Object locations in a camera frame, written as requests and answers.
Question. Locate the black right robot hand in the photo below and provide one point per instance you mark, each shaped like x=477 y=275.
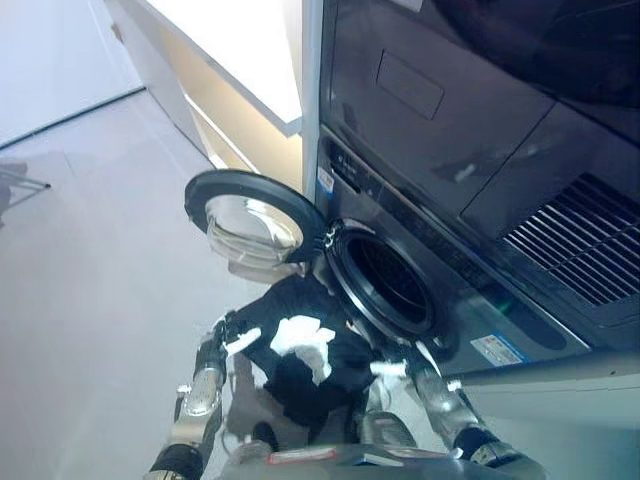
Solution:
x=391 y=369

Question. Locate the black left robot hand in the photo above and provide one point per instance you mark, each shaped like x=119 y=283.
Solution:
x=240 y=336

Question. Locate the black garment with white print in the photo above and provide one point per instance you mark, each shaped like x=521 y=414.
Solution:
x=320 y=380

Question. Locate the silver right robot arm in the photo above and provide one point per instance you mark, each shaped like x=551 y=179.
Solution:
x=450 y=405

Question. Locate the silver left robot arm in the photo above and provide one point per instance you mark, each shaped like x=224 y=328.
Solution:
x=197 y=395

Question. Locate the dark grey front-load washing machine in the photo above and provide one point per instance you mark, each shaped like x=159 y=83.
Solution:
x=450 y=280

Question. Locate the round glass washing machine door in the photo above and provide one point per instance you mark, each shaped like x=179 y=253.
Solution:
x=250 y=220

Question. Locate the grey robot torso and legs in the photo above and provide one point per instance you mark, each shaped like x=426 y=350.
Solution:
x=350 y=457

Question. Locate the white energy label sticker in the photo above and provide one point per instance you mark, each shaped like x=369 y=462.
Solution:
x=497 y=352

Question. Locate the blue white small sticker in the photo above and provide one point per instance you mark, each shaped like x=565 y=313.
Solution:
x=325 y=181

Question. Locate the white cabinet with open shelves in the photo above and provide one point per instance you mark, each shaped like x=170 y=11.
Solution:
x=240 y=75

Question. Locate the dark metal-frame rack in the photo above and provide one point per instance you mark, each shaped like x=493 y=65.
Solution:
x=20 y=185

